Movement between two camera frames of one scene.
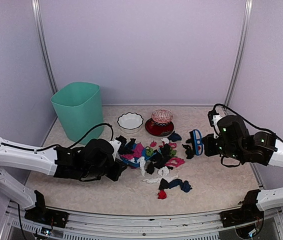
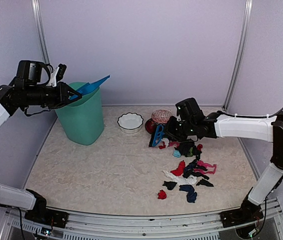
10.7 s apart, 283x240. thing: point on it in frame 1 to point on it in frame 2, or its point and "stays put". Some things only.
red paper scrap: [162, 194] stays put
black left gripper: [114, 175] to [63, 89]
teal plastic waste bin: [78, 106] stays put
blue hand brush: [198, 144] to [158, 135]
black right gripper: [208, 141] to [170, 130]
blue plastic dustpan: [139, 153] to [89, 87]
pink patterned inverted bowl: [162, 116] stays put
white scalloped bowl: [130, 122] stays put
